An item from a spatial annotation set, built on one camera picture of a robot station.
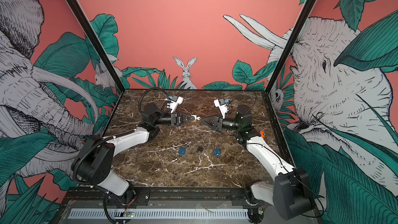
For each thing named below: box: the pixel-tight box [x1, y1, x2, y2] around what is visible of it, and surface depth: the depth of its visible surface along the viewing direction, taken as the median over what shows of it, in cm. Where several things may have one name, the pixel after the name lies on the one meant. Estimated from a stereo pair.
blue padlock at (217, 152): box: [213, 148, 221, 156], surface depth 90 cm
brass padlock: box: [190, 114, 202, 122], surface depth 73 cm
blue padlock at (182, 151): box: [178, 147, 187, 156], surface depth 91 cm
